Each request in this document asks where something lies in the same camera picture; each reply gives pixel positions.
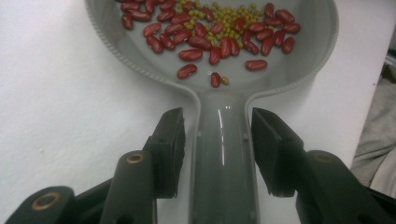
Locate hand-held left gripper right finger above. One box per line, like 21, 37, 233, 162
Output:
250, 106, 306, 199

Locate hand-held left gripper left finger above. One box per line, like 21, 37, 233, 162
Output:
141, 106, 187, 200

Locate grey dustpan with orange edge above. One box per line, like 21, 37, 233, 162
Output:
84, 0, 340, 224

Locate red kidney beans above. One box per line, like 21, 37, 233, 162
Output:
116, 0, 303, 89

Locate small green beans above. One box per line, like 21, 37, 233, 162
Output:
177, 0, 266, 87

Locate white board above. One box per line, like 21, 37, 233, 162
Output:
0, 0, 396, 224

